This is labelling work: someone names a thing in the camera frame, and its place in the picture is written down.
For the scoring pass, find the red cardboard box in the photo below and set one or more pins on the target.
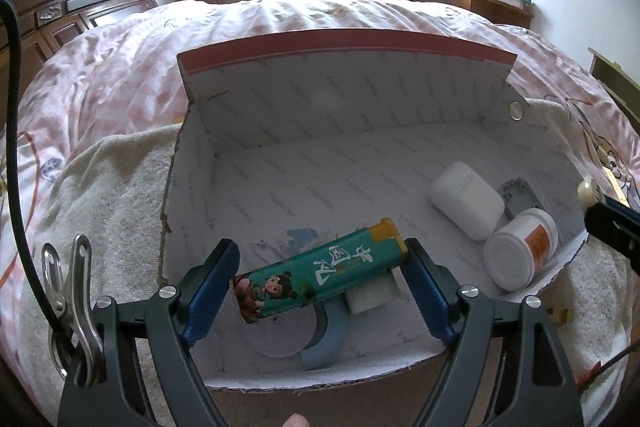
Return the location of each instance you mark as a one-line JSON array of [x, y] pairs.
[[350, 107]]

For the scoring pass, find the wooden shelf unit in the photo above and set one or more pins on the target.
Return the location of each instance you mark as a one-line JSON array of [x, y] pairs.
[[617, 77]]

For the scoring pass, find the lilac plastic shell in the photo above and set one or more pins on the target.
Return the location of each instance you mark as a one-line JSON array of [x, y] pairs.
[[280, 338]]

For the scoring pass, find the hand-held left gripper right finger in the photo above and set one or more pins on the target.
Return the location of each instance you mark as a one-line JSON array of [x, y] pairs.
[[425, 287]]

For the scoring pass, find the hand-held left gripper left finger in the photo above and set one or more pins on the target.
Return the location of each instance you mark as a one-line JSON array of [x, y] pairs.
[[210, 292]]

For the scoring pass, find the yellow wooden strip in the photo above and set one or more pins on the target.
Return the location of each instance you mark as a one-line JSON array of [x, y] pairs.
[[616, 187]]

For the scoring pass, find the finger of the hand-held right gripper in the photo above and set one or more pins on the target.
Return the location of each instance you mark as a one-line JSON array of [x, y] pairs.
[[612, 227]]

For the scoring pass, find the white earbud case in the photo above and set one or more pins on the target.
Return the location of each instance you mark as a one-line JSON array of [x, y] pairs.
[[465, 199]]

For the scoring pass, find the metal spring clip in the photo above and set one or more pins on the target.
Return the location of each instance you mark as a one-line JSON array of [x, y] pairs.
[[75, 307]]

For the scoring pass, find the beige towel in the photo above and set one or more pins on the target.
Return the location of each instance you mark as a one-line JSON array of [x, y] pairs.
[[110, 187]]

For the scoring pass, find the dark wooden headboard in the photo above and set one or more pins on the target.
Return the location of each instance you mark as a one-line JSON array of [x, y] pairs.
[[75, 12]]

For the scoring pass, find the white jar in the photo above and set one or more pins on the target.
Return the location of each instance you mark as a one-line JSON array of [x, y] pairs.
[[520, 252]]

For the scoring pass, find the pink printed blanket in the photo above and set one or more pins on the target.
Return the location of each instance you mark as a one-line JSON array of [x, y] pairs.
[[125, 72]]

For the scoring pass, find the grey plastic part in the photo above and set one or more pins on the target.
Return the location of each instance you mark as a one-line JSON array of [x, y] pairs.
[[520, 199]]

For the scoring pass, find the person's left hand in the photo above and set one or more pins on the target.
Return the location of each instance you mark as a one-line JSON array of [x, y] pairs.
[[295, 421]]

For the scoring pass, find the blue-grey plastic shell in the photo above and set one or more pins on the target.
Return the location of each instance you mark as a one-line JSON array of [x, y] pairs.
[[331, 337]]

